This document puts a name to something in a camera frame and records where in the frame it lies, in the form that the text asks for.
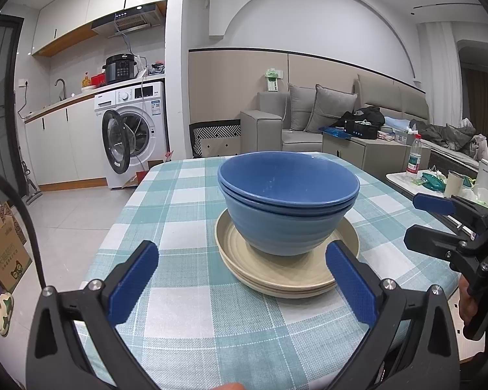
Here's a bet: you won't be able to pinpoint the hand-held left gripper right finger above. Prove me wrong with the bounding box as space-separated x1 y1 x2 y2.
325 240 460 390

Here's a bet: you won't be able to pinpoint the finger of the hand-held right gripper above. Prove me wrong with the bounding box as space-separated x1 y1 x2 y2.
404 224 478 271
413 194 488 238

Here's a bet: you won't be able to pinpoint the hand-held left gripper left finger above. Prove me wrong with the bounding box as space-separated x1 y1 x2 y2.
25 240 160 390

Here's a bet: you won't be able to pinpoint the beige plate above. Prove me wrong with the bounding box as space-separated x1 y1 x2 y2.
215 208 359 288
234 268 336 300
224 252 338 294

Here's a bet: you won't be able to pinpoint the person's right hand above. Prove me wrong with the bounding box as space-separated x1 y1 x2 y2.
459 274 478 328

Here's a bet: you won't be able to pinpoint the teal plastic container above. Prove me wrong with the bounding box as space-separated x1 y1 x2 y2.
421 172 446 191

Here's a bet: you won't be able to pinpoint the cream cup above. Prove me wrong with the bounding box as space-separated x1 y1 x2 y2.
444 171 464 198

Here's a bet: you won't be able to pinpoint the white marble side table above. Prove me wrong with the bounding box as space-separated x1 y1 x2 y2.
386 171 488 220

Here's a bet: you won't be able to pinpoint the clear water bottle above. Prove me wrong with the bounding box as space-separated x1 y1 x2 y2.
405 133 424 177

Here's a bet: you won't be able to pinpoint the white kettle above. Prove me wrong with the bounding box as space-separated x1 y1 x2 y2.
474 158 488 206

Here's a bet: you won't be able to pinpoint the grey clothes pile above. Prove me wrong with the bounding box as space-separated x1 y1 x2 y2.
421 120 478 155

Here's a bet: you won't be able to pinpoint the grey tissue box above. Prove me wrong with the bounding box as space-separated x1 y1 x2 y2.
394 129 419 145

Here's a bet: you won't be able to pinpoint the beige side cabinet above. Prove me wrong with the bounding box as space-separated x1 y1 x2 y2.
322 132 432 181

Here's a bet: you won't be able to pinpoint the light blue folded cloth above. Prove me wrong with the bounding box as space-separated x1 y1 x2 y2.
384 117 411 132

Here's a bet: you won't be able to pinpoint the teal checked tablecloth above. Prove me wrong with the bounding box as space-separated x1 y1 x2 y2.
75 152 460 390

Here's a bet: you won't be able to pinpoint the black box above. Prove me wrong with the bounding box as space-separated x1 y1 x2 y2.
344 121 379 139

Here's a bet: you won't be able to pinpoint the black jacket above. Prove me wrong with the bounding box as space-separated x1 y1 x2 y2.
333 106 386 127

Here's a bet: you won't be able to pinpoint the open red brown carton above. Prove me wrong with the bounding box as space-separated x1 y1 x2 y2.
122 150 175 189

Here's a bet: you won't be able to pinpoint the brown cardboard box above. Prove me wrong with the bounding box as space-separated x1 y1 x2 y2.
0 215 33 293

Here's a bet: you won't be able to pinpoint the green white slipper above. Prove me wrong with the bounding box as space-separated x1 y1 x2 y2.
0 292 15 337

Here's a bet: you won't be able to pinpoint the dark grey cushion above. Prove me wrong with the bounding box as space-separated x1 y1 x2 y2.
305 84 358 134

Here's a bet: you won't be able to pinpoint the stick vacuum cleaner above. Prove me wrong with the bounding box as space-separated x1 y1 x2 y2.
20 160 41 206

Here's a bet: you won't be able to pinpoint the patterned flat carton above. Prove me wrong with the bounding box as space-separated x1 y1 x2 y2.
0 202 15 228

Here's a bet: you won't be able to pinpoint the white washing machine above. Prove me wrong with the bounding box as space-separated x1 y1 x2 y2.
93 81 169 189

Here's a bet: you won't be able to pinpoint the white kitchen counter cabinets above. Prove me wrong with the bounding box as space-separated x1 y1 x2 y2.
24 97 108 191

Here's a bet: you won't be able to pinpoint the light grey cushion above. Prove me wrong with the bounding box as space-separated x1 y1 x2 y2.
288 84 318 133

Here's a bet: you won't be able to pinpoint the grey sofa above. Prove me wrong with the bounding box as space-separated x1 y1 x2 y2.
240 74 432 159

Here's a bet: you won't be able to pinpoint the black pressure cooker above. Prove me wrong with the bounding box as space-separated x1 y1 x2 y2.
102 54 139 84

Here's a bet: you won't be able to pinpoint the dark glass door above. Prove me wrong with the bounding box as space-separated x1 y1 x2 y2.
0 14 25 200

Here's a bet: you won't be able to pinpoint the steel range hood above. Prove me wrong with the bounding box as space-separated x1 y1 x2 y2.
90 2 163 39

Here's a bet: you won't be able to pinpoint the black cable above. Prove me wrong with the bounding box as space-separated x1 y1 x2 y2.
0 163 48 289

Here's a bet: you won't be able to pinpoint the white charging cable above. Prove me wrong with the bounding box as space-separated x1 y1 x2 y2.
282 91 293 133

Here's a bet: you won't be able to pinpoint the white green wall panel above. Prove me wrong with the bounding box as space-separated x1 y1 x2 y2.
264 67 284 92

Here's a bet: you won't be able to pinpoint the white wall kitchen cabinets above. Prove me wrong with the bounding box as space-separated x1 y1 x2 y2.
32 0 172 57

